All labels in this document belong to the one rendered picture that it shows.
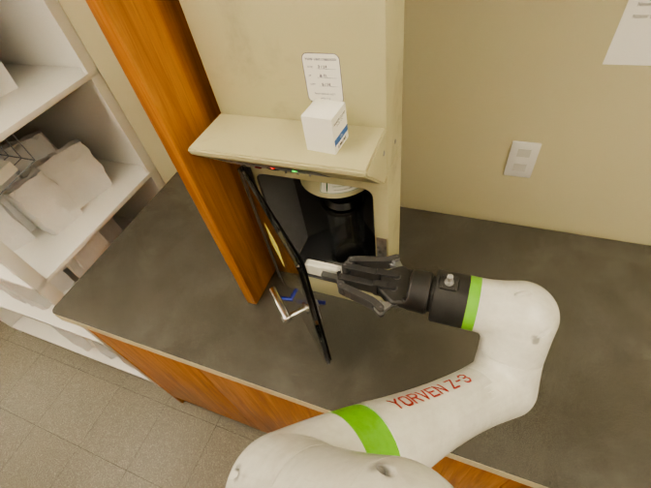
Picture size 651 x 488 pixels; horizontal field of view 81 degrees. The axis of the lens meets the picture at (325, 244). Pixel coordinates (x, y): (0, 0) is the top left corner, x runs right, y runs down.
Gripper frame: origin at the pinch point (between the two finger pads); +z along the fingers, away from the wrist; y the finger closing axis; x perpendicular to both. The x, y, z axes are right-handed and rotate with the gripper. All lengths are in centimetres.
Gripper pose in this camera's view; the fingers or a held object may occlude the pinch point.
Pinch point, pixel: (324, 269)
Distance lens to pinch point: 73.3
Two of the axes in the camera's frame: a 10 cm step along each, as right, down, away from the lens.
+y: -3.5, 7.4, -5.8
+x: 1.3, 6.5, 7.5
